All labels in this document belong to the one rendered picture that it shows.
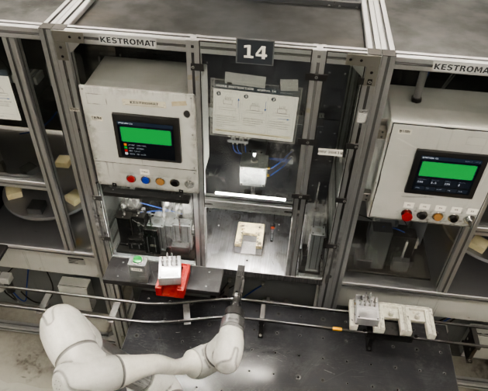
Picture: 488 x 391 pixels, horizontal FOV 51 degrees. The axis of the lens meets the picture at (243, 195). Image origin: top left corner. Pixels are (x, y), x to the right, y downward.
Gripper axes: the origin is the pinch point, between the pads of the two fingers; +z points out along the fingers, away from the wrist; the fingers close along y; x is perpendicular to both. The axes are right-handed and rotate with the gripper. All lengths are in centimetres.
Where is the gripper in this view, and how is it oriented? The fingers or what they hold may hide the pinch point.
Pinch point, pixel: (240, 277)
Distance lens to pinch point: 213.4
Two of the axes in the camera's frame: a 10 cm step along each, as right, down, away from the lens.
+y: 0.3, -7.5, -6.6
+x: -9.9, -1.0, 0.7
